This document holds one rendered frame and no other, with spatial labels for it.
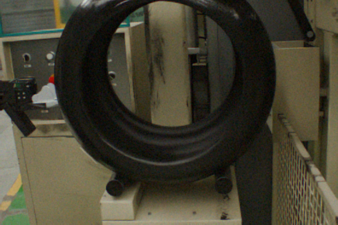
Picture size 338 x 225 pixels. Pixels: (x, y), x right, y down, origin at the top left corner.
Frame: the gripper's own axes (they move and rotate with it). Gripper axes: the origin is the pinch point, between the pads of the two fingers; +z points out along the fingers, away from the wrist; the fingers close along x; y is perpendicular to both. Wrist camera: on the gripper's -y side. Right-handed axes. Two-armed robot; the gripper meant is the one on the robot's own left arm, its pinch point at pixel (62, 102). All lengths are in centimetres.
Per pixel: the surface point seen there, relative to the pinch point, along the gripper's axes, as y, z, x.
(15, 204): -111, -105, 148
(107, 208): -26.5, 12.2, -10.6
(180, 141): -17.2, 30.5, 14.6
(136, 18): -14, -134, 906
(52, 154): -34, -27, 51
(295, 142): -11, 61, -8
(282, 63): 5, 62, 19
